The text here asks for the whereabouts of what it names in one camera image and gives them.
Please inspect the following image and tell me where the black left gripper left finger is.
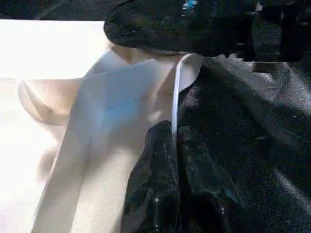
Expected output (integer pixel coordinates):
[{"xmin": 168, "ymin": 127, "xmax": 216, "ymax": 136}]
[{"xmin": 121, "ymin": 120, "xmax": 182, "ymax": 233}]

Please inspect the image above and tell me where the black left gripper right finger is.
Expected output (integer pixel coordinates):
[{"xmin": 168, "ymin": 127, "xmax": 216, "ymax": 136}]
[{"xmin": 176, "ymin": 126, "xmax": 246, "ymax": 233}]

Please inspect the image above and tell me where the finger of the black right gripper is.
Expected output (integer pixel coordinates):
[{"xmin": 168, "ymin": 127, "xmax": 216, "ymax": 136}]
[{"xmin": 104, "ymin": 0, "xmax": 256, "ymax": 55}]

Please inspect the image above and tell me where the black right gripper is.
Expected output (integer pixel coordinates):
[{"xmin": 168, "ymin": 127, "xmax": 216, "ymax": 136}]
[{"xmin": 252, "ymin": 0, "xmax": 311, "ymax": 64}]

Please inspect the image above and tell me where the white plastic table top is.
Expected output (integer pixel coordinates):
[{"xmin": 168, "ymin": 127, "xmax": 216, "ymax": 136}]
[{"xmin": 0, "ymin": 20, "xmax": 204, "ymax": 233}]

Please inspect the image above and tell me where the black glossy mat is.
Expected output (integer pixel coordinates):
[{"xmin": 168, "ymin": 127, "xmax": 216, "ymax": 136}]
[{"xmin": 0, "ymin": 0, "xmax": 311, "ymax": 233}]

